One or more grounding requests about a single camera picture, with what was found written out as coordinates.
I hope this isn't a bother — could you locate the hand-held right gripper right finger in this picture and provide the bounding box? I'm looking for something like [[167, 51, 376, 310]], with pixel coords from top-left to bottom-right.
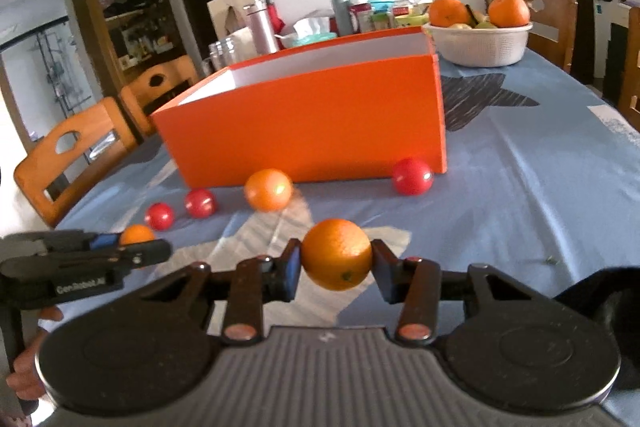
[[371, 238, 551, 345]]

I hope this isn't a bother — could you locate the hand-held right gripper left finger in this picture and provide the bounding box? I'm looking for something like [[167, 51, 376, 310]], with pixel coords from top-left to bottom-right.
[[135, 238, 304, 346]]

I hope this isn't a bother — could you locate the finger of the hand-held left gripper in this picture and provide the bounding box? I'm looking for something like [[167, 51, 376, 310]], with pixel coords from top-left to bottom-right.
[[47, 239, 172, 276], [0, 231, 122, 259]]

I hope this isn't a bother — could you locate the small orange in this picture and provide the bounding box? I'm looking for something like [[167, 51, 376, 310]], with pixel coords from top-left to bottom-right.
[[119, 225, 157, 269]]

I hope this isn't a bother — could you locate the orange cardboard box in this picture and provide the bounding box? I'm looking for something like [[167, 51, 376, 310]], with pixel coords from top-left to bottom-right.
[[150, 26, 448, 188]]

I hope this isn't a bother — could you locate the person's left hand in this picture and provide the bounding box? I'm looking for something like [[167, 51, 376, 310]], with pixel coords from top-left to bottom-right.
[[6, 306, 65, 413]]

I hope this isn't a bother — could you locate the small red apple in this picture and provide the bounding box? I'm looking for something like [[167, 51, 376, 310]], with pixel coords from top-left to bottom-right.
[[185, 188, 218, 219], [145, 203, 176, 231], [391, 158, 435, 196]]

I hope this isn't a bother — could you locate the blue printed tablecloth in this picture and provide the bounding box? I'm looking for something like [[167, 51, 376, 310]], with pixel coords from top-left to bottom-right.
[[50, 49, 640, 343]]

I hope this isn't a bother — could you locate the clear glass mug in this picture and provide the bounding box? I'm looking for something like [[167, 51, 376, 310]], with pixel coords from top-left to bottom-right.
[[202, 38, 238, 75]]

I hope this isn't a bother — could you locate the wooden shelf cabinet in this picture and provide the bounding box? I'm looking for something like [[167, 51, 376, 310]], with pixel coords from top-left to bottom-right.
[[80, 0, 187, 75]]

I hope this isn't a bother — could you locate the pink thermos bottle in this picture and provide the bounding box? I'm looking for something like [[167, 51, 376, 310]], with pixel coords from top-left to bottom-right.
[[243, 0, 280, 56]]

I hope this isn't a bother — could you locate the teal tissue pack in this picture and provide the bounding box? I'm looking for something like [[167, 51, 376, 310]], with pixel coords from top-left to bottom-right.
[[281, 18, 337, 48]]

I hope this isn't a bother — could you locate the white plastic basket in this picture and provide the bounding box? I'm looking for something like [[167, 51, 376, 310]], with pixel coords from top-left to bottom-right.
[[421, 22, 534, 68]]

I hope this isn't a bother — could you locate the red label jar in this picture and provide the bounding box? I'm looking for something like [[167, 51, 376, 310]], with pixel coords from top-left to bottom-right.
[[349, 0, 373, 34]]

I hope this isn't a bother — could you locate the grey bottle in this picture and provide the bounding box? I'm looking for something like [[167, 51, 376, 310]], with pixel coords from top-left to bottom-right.
[[329, 0, 355, 36]]

